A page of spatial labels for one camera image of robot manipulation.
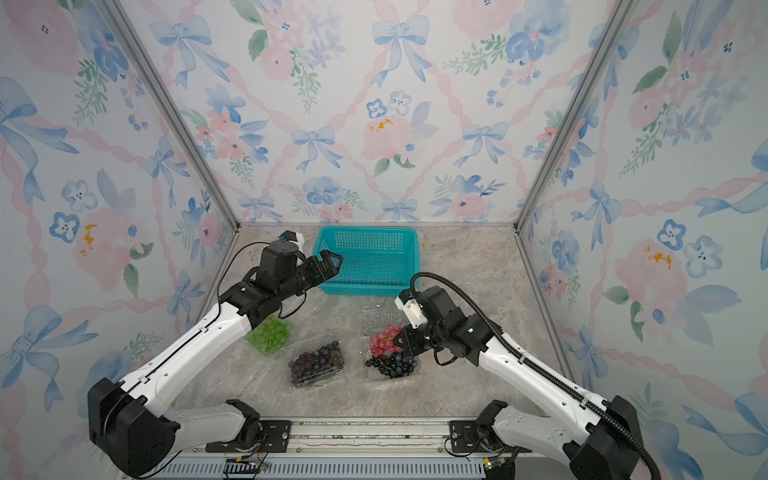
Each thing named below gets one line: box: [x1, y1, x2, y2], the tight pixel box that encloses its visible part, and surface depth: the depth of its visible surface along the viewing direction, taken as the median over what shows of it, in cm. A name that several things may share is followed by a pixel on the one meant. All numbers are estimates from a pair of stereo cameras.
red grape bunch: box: [370, 324, 403, 358], surface depth 76 cm
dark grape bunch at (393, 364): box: [365, 352, 418, 379], surface depth 84 cm
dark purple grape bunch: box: [288, 341, 344, 385], surface depth 81 cm
